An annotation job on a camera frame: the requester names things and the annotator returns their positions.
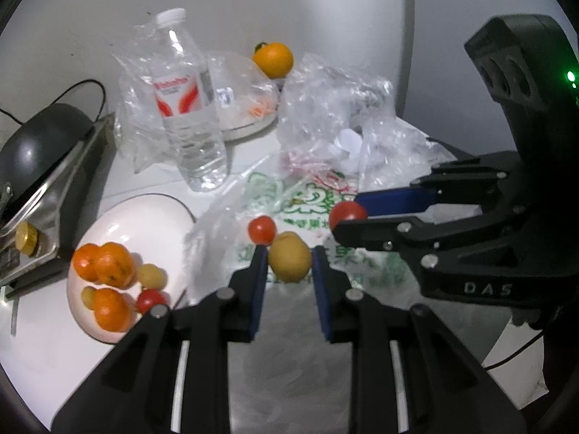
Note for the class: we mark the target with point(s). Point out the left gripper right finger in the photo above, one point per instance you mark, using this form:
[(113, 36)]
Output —
[(330, 287)]

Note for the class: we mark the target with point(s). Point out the orange on back bowl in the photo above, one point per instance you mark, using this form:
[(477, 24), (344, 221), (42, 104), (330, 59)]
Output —
[(274, 59)]

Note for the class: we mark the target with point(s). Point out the silver induction cooker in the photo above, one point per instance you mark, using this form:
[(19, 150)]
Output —
[(54, 211)]

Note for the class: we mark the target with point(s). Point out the white bowl in plastic bag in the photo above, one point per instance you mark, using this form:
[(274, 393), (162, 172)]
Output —
[(246, 101)]

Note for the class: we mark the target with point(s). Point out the large orange mandarin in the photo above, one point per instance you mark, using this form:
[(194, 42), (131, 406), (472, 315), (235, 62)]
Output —
[(114, 265)]

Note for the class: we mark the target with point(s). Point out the black wok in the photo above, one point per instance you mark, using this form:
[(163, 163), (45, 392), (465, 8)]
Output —
[(40, 144)]

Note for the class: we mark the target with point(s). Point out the clear plastic water bottle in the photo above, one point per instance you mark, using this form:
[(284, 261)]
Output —
[(184, 96)]

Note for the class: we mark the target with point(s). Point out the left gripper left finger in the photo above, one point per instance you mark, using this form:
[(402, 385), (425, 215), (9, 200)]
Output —
[(244, 310)]

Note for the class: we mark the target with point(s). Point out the white plate black rim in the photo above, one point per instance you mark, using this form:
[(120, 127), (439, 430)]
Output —
[(154, 229)]

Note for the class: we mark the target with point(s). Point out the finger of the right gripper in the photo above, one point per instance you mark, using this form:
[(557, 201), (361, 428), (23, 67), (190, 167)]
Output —
[(384, 234), (390, 202)]

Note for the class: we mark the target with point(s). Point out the printed plastic bag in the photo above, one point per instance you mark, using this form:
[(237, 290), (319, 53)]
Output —
[(299, 204)]

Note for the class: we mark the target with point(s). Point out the orange mandarin with dark spot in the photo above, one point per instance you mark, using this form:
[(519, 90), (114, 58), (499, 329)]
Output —
[(83, 262)]

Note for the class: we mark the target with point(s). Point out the small orange mandarin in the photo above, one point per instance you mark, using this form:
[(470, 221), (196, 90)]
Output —
[(112, 311)]

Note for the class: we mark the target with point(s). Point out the yellow-green small fruit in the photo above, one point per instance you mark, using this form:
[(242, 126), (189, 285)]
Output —
[(149, 276), (289, 257), (87, 297)]

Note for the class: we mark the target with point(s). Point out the red tomato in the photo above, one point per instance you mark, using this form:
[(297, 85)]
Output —
[(346, 211), (149, 298), (262, 230)]

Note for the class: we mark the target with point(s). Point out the crumpled clear plastic bag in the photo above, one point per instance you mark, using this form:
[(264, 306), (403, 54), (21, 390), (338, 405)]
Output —
[(340, 119)]

